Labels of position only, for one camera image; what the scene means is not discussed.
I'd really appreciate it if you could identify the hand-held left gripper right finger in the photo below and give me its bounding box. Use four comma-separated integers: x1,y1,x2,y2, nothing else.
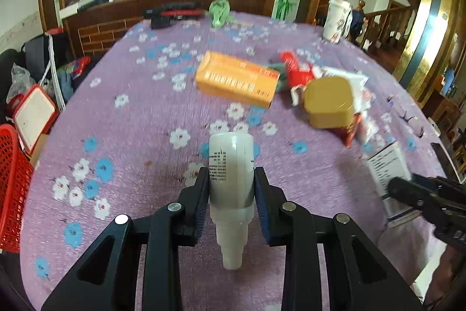
254,167,425,311

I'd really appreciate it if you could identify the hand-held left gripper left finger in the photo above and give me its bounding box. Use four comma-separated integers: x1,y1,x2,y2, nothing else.
41,167,211,311

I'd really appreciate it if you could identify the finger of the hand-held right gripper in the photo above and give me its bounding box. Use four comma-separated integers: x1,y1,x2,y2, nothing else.
412,174,466,203
388,177,466,249

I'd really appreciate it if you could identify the white and blue medicine box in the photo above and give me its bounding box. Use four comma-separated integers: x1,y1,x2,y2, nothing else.
366,143,416,224

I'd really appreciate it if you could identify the white plastic bottle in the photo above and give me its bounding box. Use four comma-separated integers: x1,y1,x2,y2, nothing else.
208,132,255,271

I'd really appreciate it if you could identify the red plastic basket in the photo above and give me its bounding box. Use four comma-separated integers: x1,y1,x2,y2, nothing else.
0,124,34,254

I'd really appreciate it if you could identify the red crumpled wrapper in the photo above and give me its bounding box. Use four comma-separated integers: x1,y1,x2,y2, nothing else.
340,114,365,151

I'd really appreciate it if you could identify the purple floral tablecloth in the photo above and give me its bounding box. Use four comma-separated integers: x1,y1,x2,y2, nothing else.
20,10,448,311

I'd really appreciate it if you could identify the blue water jug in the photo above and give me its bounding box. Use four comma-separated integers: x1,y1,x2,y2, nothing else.
442,68,458,97

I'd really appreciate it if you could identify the yellow lidded container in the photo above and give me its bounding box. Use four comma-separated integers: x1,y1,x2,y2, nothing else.
303,76,355,130

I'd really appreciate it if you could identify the light green tissue packet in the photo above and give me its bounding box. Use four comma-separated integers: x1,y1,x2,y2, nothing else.
267,58,292,93

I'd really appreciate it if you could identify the orange cardboard box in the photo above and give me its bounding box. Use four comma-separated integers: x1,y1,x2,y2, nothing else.
195,50,281,110

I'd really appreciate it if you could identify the wooden stair railing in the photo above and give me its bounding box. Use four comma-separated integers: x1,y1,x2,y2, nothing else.
364,0,416,57

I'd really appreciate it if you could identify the white patterned cup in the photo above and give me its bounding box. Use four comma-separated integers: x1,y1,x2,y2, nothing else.
323,0,350,43

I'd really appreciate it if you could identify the red framed white board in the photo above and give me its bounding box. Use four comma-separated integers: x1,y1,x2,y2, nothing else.
14,84,59,153

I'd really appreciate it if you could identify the red patterned bag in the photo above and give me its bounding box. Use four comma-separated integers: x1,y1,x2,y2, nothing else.
58,56,91,79

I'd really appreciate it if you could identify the black and red tool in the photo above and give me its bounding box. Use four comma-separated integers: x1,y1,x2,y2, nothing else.
144,2,204,29

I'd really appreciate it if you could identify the green cloth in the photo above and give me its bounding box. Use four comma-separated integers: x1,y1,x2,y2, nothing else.
209,0,237,28

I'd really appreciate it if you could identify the wooden counter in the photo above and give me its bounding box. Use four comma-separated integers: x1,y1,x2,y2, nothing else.
60,0,266,57

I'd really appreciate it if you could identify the clear plastic bag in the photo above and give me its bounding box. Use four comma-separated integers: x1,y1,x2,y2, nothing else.
6,63,37,104

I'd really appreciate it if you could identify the black bag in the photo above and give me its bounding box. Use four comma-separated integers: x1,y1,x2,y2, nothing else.
22,32,70,86

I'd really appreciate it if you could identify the white cord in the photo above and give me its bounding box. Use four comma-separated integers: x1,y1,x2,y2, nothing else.
45,34,64,109

